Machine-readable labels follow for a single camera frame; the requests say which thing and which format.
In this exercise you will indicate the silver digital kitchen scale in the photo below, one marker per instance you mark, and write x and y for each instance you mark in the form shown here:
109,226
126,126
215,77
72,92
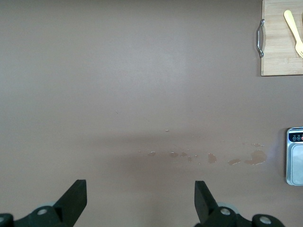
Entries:
296,163

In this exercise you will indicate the brown liquid puddle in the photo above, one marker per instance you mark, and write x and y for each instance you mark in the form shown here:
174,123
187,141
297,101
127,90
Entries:
256,157

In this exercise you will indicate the yellow plastic fork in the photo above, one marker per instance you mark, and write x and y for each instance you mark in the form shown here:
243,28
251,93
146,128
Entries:
292,26

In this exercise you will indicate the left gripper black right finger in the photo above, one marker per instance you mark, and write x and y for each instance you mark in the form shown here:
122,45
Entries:
208,212

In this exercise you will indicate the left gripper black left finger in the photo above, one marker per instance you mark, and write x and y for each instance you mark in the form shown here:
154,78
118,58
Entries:
68,208

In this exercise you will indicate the wooden cutting board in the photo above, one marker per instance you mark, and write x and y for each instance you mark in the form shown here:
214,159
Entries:
277,47

